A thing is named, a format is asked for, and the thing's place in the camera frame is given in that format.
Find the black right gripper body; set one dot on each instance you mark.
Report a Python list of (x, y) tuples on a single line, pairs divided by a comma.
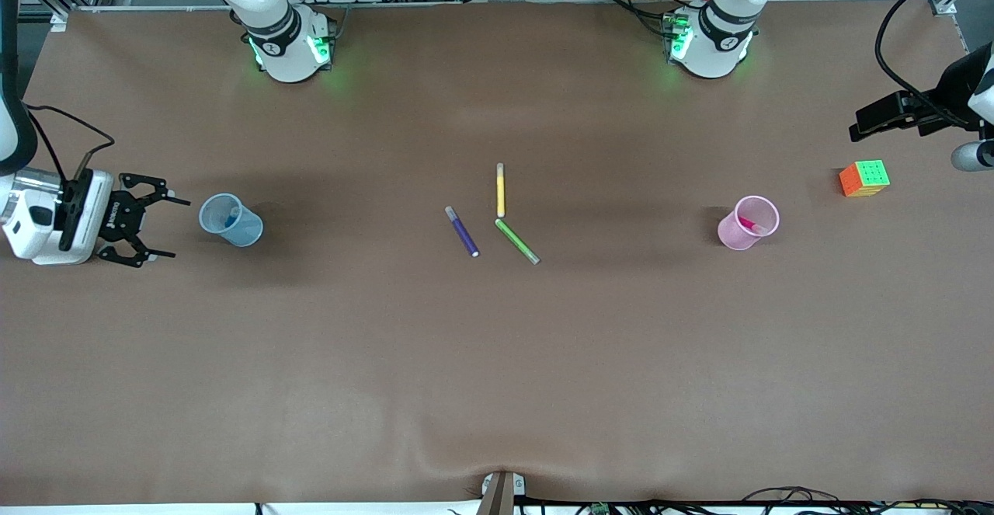
[(116, 217)]

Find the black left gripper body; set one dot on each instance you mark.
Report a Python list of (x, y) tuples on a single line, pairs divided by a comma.
[(924, 104)]

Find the blue marker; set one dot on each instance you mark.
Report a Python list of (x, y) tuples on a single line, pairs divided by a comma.
[(231, 220)]

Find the pink marker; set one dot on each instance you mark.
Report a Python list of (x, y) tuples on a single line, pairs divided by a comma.
[(752, 225)]

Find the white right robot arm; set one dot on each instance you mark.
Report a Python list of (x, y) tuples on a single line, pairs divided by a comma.
[(283, 53)]

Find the colourful puzzle cube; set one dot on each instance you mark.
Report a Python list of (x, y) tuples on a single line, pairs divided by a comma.
[(864, 179)]

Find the translucent blue cup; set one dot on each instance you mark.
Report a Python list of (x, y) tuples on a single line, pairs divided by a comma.
[(245, 229)]

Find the translucent pink cup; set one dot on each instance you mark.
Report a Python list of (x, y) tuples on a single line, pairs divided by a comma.
[(734, 239)]

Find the purple marker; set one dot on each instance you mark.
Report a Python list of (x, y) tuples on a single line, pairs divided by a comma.
[(463, 234)]

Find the yellow marker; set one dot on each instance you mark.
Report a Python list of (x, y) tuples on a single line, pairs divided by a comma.
[(501, 193)]

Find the green marker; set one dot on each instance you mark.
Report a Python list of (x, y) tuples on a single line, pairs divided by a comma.
[(516, 241)]

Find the brown table mat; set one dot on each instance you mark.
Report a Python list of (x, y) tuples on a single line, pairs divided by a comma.
[(497, 383)]

